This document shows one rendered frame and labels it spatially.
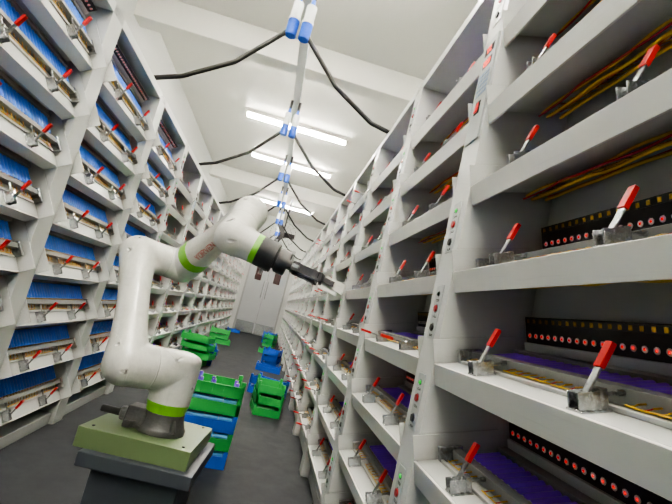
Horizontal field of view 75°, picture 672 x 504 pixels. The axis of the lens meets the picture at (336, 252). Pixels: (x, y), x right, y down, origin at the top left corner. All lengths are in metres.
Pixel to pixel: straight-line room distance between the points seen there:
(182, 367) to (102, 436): 0.27
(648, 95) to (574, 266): 0.22
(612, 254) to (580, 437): 0.21
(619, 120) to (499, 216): 0.43
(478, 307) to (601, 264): 0.44
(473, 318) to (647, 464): 0.55
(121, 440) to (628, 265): 1.29
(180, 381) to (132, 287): 0.34
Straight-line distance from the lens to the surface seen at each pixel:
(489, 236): 1.04
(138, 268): 1.58
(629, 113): 0.69
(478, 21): 1.59
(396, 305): 1.68
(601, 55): 1.00
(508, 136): 1.13
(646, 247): 0.57
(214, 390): 2.21
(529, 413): 0.68
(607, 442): 0.56
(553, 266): 0.69
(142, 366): 1.42
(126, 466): 1.45
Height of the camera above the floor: 0.79
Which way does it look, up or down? 9 degrees up
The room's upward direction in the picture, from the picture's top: 14 degrees clockwise
